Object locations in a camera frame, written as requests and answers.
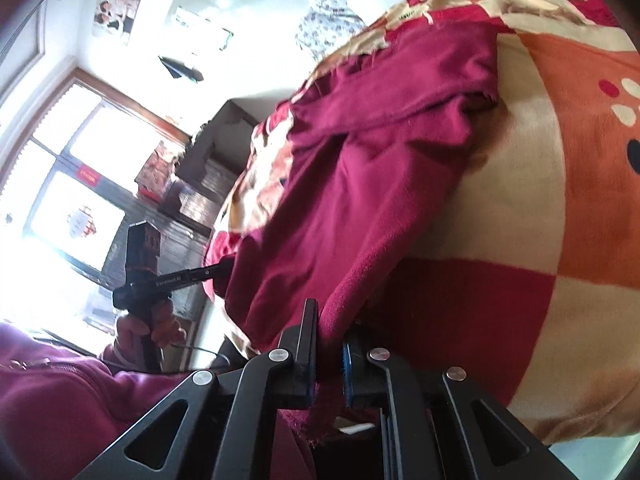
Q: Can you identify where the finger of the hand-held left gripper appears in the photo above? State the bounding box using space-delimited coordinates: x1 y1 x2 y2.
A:
201 257 237 282

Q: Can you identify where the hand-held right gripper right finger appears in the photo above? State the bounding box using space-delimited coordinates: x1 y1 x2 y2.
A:
340 330 566 480

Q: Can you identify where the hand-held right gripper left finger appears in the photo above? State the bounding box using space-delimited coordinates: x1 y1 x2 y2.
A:
75 299 321 480

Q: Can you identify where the maroon fleece garment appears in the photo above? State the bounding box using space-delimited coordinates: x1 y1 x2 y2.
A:
202 22 501 448

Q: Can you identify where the person's left forearm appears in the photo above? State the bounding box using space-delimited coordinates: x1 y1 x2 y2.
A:
0 320 202 480

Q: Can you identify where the person's left hand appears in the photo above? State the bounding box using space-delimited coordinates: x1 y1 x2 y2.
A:
114 300 189 369

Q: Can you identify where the printed cardboard box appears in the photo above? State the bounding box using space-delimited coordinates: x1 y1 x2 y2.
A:
134 139 182 205

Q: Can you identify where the dark wooden cabinet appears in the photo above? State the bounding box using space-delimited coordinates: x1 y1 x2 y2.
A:
172 100 262 223

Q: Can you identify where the wooden framed window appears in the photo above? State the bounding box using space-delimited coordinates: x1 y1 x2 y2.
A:
0 67 192 343

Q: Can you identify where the checkered printed blanket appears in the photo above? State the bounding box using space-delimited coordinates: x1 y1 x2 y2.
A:
202 0 640 446

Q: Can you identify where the floral pillow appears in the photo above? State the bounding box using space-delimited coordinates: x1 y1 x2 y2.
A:
295 0 401 61

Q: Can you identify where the black cable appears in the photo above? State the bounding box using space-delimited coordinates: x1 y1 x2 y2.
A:
172 341 233 362

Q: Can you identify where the wall poster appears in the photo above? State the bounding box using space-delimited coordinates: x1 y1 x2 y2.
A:
92 0 146 47

